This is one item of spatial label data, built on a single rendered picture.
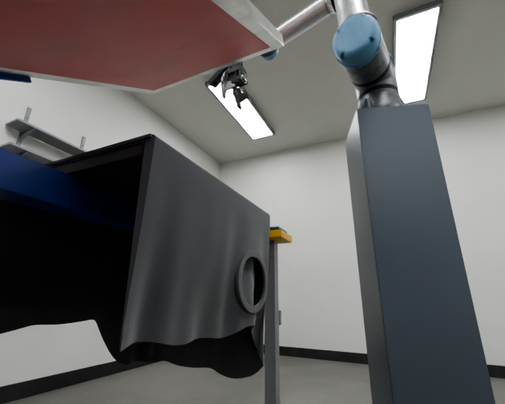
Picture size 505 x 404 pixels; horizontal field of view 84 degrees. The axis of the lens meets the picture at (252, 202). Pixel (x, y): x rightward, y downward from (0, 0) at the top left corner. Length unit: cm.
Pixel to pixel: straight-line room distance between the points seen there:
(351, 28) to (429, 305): 69
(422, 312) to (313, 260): 338
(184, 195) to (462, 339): 60
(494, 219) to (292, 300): 254
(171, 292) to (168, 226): 10
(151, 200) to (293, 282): 374
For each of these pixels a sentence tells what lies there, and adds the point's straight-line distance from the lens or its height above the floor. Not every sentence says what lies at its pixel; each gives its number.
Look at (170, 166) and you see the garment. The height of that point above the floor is 91.
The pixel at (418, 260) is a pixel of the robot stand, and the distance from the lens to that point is 72.
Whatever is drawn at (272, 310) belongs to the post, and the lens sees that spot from 106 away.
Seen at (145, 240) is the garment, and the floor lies 79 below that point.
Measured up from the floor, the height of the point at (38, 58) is 124.
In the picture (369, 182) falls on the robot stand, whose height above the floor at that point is 99.
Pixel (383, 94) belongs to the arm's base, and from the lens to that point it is 91.
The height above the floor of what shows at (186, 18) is 131.
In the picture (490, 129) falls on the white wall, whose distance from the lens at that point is 459.
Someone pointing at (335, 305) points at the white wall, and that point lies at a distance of 397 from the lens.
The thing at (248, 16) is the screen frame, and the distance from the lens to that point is 82.
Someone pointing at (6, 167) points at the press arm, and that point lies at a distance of 55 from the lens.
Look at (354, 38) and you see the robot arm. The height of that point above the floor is 135.
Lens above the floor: 72
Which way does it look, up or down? 19 degrees up
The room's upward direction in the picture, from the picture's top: 1 degrees clockwise
